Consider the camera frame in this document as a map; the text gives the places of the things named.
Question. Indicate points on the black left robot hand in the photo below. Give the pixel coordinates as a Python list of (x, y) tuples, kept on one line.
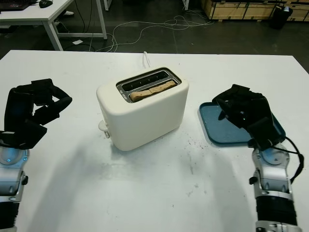
[(17, 108)]

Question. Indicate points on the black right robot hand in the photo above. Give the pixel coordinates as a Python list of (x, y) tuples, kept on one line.
[(253, 106)]

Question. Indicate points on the white toaster lever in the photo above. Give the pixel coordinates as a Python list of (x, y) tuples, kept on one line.
[(102, 125)]

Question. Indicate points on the brown bread slice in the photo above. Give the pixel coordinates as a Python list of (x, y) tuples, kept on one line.
[(149, 91)]

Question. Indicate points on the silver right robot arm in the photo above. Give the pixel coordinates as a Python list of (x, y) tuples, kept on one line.
[(272, 174)]

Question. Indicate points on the blue plastic tray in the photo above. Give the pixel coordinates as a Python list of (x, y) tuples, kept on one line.
[(212, 125)]

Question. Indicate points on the chrome toaster dial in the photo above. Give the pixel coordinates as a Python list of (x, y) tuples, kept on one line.
[(107, 134)]

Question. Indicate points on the cream white two-slot toaster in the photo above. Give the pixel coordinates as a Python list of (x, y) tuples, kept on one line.
[(149, 120)]

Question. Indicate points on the white paper scrap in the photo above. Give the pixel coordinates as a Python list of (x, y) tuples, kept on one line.
[(77, 42)]

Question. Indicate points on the black waste bin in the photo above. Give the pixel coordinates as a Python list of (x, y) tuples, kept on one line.
[(280, 19)]

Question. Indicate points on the wooden crate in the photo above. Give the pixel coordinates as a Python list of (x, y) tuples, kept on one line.
[(231, 10)]

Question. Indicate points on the white office desk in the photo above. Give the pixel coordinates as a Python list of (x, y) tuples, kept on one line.
[(50, 10)]

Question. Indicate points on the black keyboard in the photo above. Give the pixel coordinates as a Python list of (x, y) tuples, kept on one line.
[(14, 4)]

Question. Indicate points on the white shoe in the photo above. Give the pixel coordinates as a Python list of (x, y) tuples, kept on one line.
[(67, 12)]

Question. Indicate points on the black computer mouse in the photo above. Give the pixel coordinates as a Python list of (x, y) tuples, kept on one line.
[(46, 3)]

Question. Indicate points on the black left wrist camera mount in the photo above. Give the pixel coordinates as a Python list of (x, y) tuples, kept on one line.
[(29, 135)]

